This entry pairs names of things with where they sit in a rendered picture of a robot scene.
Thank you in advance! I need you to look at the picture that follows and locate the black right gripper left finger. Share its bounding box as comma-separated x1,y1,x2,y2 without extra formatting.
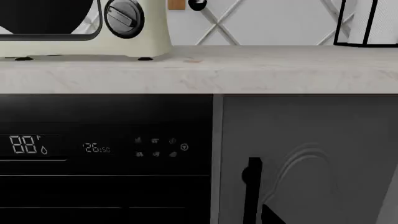
109,205,131,224

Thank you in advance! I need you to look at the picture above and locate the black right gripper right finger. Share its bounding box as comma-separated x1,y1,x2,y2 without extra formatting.
262,203,287,224

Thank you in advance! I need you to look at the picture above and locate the cream stand mixer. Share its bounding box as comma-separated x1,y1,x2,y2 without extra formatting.
0,0,174,62

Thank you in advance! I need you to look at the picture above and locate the black round mixer dial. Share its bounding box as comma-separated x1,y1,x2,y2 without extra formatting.
103,0,146,39

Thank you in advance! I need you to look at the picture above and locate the grey cabinet door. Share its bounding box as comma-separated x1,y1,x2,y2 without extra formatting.
217,95,398,224

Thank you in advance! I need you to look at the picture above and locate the black dishwasher with display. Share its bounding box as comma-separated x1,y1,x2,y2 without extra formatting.
0,93,214,224

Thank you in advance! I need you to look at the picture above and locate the white paper towel roll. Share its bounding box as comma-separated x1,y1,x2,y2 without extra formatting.
343,0,398,45

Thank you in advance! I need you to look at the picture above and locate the black mixing bowl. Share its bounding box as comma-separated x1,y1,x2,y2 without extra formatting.
0,0,96,35

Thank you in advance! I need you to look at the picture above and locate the wooden cutting board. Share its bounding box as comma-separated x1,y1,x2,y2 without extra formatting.
167,0,187,11

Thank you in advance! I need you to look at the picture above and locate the black cabinet door handle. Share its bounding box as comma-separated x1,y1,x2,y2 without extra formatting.
241,157,263,224

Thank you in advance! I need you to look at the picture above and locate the black wire paper towel holder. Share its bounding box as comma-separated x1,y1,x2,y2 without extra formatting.
333,0,398,49

